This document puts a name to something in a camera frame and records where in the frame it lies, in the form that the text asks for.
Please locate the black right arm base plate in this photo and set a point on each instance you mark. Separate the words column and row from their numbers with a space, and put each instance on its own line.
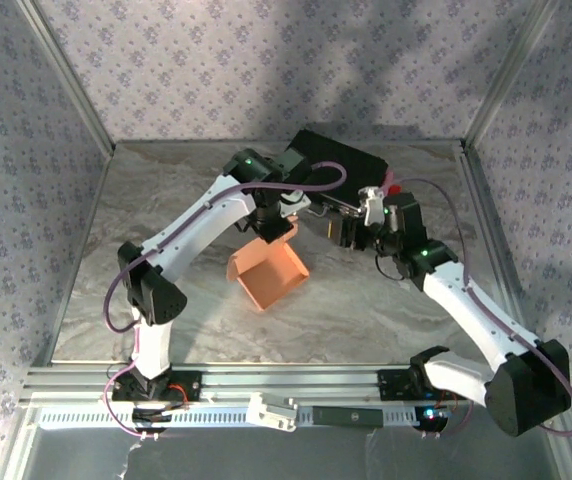
column 391, row 385

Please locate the aluminium side rail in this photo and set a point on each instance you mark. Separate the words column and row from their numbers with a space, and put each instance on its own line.
column 89, row 225
column 493, row 240

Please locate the black flat bar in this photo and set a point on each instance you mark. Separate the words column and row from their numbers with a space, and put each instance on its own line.
column 348, row 416

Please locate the red plastic block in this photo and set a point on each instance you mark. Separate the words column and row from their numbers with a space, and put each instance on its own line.
column 394, row 189

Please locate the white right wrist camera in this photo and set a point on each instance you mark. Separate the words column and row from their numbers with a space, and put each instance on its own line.
column 372, row 206

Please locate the white torn tape strip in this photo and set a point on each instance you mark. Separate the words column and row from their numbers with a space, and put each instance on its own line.
column 128, row 460

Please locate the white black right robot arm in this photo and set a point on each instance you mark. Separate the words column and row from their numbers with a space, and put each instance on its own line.
column 526, row 390

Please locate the orange-brown paper box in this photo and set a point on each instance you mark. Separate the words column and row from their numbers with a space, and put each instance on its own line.
column 271, row 285

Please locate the white plastic bracket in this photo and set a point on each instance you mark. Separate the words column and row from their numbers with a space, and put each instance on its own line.
column 273, row 412

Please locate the black briefcase with metal trim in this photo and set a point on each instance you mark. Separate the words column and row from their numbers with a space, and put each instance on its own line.
column 351, row 165

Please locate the aluminium corner post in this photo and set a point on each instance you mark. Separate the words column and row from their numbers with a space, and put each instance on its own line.
column 70, row 80
column 506, row 75

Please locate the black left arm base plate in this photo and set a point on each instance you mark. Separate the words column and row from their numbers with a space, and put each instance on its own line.
column 191, row 387

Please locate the wide aluminium frame rail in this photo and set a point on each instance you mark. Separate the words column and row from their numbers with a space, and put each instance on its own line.
column 291, row 380

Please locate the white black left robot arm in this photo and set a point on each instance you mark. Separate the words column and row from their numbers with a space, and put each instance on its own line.
column 156, row 295

